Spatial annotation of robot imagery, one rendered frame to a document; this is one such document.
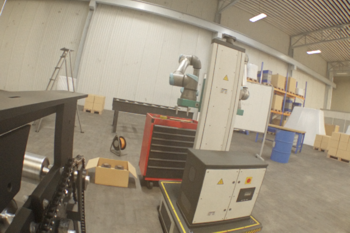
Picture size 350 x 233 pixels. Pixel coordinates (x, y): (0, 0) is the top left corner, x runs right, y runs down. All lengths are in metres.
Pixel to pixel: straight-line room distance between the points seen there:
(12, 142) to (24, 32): 11.92
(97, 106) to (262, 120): 6.32
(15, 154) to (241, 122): 4.55
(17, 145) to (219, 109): 1.48
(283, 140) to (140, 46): 8.34
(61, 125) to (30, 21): 11.80
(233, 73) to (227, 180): 0.92
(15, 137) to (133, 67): 9.86
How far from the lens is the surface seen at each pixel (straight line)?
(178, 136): 2.21
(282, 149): 5.31
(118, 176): 2.35
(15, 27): 12.76
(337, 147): 8.14
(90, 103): 8.07
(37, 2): 12.62
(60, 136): 0.59
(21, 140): 0.37
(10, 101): 0.24
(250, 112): 4.70
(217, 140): 1.65
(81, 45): 10.38
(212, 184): 1.25
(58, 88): 8.29
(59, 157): 0.61
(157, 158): 2.23
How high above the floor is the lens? 1.20
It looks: 1 degrees down
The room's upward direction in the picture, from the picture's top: 10 degrees clockwise
